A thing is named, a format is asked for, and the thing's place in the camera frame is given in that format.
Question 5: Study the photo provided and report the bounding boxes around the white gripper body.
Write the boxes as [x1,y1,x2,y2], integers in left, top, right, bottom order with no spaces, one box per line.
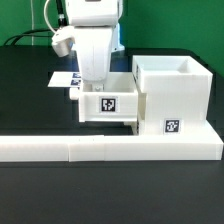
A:
[66,0,121,82]

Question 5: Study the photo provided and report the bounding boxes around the white drawer tray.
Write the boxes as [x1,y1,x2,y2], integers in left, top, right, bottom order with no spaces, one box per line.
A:
[69,72,138,122]

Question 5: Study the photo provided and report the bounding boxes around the white drawer cabinet box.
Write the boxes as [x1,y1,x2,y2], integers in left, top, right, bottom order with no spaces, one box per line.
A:
[132,56,213,135]

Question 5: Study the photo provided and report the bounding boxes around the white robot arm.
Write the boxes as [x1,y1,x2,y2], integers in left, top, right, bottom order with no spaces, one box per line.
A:
[66,0,123,83]

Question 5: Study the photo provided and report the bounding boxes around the white marker sheet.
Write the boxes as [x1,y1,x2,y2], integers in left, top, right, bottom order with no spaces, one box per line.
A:
[48,71,82,87]

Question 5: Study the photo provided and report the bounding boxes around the white L-shaped fence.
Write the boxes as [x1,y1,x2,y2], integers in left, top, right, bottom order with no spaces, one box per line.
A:
[0,124,223,162]

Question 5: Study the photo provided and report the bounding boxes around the black cables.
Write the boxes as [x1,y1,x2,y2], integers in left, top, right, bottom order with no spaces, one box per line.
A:
[2,0,68,46]

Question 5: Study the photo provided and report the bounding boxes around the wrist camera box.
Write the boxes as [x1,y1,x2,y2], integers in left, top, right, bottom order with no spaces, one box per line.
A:
[52,26,75,57]

